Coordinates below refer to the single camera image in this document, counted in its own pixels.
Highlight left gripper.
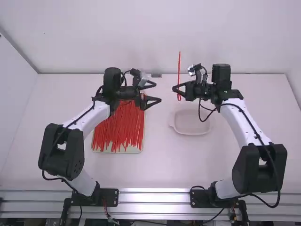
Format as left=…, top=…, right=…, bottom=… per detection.
left=131, top=79, right=162, bottom=112

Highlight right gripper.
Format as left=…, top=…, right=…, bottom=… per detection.
left=172, top=79, right=210, bottom=102

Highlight orange cable tie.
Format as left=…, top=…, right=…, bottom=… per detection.
left=175, top=50, right=184, bottom=103

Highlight white dish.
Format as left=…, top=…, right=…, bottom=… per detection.
left=167, top=109, right=216, bottom=137

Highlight pale tray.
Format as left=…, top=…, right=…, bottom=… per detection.
left=90, top=93, right=147, bottom=154

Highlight silver rails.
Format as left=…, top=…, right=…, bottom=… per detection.
left=0, top=187, right=301, bottom=216

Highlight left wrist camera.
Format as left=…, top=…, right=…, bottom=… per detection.
left=138, top=73, right=151, bottom=88

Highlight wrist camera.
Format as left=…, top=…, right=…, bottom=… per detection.
left=138, top=73, right=151, bottom=88
left=187, top=63, right=203, bottom=78

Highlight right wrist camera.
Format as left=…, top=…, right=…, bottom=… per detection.
left=187, top=63, right=203, bottom=78

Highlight black cable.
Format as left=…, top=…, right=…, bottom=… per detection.
left=248, top=162, right=282, bottom=210
left=198, top=96, right=221, bottom=123
left=119, top=68, right=139, bottom=87

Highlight row of orange cable ties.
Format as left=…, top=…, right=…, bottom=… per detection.
left=92, top=93, right=145, bottom=153

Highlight thin red wires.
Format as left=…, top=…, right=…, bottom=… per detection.
left=101, top=199, right=119, bottom=225

